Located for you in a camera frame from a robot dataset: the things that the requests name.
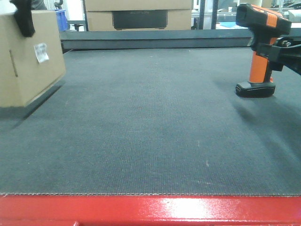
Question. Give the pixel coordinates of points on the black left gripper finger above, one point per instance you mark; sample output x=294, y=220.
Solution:
x=23, y=16

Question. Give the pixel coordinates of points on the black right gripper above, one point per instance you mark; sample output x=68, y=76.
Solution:
x=284, y=52

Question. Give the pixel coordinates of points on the orange black barcode scanner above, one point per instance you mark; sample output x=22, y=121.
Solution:
x=266, y=26

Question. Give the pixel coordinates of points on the small cardboard package box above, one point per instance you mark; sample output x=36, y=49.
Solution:
x=29, y=66

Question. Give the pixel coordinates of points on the large cardboard box background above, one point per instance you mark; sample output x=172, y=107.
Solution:
x=138, y=15

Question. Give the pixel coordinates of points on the blue plastic bin background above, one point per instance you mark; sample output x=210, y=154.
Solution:
x=61, y=19

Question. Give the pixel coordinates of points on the light blue tray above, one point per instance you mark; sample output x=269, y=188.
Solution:
x=227, y=25

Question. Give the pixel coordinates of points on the dark grey table mat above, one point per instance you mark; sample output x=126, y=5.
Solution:
x=155, y=121

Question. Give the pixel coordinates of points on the grey conveyor rail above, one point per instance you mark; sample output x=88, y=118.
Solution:
x=155, y=39

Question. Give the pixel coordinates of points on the red steel table frame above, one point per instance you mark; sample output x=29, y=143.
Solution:
x=146, y=210

